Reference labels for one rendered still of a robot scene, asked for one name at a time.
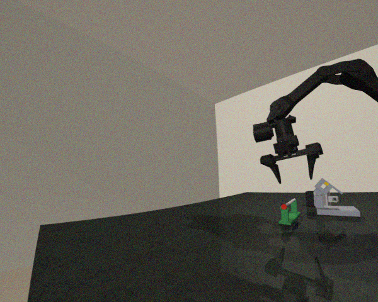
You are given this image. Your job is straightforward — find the white pin with red cap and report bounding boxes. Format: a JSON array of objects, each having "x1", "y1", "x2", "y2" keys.
[{"x1": 281, "y1": 198, "x2": 296, "y2": 210}]

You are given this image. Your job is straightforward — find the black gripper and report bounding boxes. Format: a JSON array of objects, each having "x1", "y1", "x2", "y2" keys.
[{"x1": 260, "y1": 132, "x2": 323, "y2": 184}]

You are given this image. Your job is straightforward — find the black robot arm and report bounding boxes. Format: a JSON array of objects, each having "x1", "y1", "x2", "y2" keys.
[{"x1": 253, "y1": 59, "x2": 378, "y2": 155}]

